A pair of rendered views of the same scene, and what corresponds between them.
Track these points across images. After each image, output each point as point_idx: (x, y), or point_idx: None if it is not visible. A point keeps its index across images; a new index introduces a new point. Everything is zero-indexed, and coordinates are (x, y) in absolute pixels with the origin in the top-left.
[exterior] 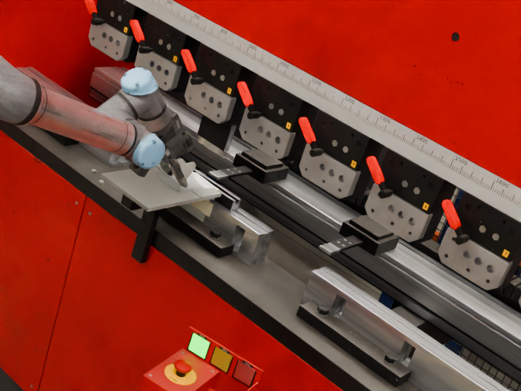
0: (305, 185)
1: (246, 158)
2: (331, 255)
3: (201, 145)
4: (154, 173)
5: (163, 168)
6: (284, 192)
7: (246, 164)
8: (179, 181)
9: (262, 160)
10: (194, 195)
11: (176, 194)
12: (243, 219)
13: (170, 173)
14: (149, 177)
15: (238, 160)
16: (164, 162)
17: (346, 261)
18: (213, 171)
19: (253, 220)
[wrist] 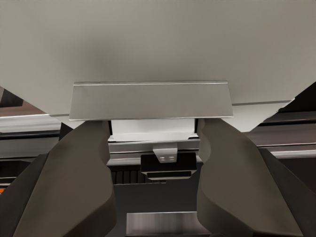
0: (132, 163)
1: (179, 171)
2: None
3: (263, 141)
4: (254, 80)
5: (209, 130)
6: (125, 154)
7: (173, 165)
8: (74, 133)
9: (160, 178)
10: (57, 109)
11: (45, 70)
12: (25, 120)
13: (195, 119)
14: (250, 41)
15: (188, 162)
16: (199, 181)
17: (32, 131)
18: (174, 150)
19: (30, 127)
